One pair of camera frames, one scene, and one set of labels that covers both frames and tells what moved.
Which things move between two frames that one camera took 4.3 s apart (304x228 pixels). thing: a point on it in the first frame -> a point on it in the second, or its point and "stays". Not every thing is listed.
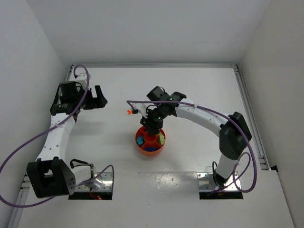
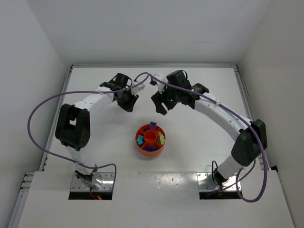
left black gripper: [94, 101] -> [127, 99]
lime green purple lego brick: [162, 139] stays
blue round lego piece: [151, 149] stays
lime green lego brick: [162, 137] stays
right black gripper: [151, 124] -> [161, 100]
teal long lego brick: [139, 141] stays
